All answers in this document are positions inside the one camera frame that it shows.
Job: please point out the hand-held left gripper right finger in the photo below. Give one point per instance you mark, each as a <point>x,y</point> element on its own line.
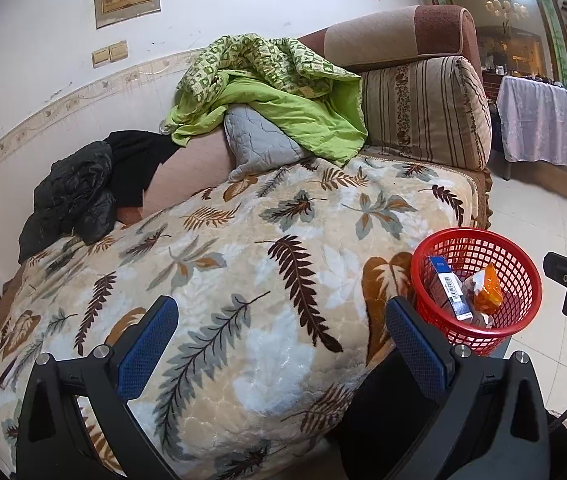
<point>413,350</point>

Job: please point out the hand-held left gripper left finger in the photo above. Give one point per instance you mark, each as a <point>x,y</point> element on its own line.
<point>148,350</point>

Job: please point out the red mesh basket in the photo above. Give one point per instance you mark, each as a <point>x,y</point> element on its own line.
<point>526,305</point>

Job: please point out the blue and white box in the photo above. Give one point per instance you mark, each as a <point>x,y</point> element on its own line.
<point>446,285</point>

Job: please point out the orange snack wrapper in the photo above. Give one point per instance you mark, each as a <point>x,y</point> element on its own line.
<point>488,290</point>

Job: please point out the leaf printed beige blanket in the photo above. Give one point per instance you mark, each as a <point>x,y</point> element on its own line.
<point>263,260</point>

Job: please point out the clear eyeglasses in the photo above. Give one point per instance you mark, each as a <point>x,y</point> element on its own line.
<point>1,367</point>

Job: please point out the lilac tablecloth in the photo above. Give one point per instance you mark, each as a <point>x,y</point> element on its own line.
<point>548,120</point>

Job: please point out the black puffer jacket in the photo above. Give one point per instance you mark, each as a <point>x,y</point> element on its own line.
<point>73,195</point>

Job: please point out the black cloth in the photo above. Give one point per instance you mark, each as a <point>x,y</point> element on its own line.
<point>133,165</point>

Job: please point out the striped brown sofa cushion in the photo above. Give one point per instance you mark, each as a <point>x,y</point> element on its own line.
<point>428,110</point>

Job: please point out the grey quilted pillow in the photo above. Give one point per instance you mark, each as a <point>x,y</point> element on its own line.
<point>258,140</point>

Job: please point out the wood framed glass partition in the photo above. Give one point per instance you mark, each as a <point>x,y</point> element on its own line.
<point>503,10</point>

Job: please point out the green quilt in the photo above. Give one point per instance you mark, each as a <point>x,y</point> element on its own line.
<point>288,110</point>

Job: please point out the pink and brown sofa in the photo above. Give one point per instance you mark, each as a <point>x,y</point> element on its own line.
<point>443,30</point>

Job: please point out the beige wall switch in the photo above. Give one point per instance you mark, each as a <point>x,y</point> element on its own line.
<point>118,51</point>
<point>100,57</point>

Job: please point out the beige wall panel cover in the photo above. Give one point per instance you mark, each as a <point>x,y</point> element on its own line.
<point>128,0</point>

